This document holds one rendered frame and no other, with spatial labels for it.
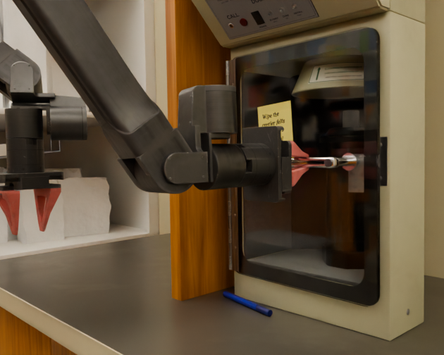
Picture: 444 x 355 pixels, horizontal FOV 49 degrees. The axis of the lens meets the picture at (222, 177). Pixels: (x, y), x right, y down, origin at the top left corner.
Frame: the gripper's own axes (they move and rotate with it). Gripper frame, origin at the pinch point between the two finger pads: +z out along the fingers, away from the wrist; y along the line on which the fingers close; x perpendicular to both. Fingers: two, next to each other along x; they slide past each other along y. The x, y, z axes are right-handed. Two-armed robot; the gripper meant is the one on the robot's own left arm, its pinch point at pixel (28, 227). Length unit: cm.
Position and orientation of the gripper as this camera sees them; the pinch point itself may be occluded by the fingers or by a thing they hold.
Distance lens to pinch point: 86.6
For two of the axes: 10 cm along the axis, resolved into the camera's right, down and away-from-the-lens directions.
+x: -6.9, -0.2, 7.2
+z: 0.2, 10.0, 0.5
